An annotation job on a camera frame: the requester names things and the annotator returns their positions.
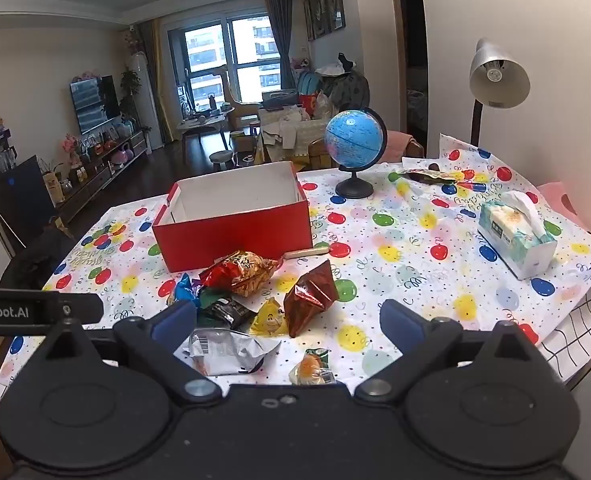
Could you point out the yellow curtain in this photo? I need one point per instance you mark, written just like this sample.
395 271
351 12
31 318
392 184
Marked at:
161 85

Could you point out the clear bun packet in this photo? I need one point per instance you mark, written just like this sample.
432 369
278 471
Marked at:
308 370

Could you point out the white coffee table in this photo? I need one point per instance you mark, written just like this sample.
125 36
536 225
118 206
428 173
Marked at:
205 122

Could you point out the brown foil snack packet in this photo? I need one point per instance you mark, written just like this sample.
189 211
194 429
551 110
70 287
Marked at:
308 295

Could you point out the television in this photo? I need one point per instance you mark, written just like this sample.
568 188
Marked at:
95 105

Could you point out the black cabinet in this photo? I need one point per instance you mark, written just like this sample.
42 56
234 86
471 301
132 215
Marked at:
15 195

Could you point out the red chip packet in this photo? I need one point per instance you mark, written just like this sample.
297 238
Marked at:
240 272

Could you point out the tissue pack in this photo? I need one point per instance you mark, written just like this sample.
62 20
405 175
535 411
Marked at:
513 240

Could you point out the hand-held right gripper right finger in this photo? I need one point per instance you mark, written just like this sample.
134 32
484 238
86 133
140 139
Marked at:
400 322

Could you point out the small yellow snack packet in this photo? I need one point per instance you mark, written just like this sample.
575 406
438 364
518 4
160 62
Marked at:
270 320

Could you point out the window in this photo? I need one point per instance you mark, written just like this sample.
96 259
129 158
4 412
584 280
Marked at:
245 50

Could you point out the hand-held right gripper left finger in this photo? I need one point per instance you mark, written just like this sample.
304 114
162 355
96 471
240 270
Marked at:
175 317

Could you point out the pile of clothes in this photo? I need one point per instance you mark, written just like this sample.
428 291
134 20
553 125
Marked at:
348 85

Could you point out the silver snack packet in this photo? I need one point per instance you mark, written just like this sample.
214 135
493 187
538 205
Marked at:
230 352

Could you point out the black and white grid cloth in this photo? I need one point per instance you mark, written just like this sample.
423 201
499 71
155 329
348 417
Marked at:
585 325

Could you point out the round stool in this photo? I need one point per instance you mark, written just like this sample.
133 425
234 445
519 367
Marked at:
221 157

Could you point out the red cardboard box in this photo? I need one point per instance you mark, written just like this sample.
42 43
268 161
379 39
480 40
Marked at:
235 240

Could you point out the silver desk lamp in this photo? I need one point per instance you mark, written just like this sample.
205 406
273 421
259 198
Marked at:
498 75

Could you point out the blue cookie packet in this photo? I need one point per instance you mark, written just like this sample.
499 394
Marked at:
180 287

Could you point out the grey curtain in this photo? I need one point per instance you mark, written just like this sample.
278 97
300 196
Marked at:
280 40

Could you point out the television cabinet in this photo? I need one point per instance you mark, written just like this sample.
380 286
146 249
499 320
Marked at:
100 175

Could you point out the blue desk globe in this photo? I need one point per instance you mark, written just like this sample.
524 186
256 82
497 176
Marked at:
353 132

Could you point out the white standing air conditioner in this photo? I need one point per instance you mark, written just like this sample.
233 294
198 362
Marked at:
143 100

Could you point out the sofa with cream cover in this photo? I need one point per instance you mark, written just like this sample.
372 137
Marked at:
290 135

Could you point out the sausage stick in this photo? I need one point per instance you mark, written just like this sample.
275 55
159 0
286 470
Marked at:
305 252

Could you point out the dark flat snack packet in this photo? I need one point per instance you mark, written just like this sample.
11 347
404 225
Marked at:
433 176

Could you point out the pink bag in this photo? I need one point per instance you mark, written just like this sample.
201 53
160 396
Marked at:
555 200

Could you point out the black jacket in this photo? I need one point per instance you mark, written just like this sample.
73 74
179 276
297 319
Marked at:
35 260

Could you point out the pink cloth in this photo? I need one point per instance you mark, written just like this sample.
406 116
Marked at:
400 145

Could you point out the dark green snack packet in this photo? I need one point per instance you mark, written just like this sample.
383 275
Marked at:
225 310

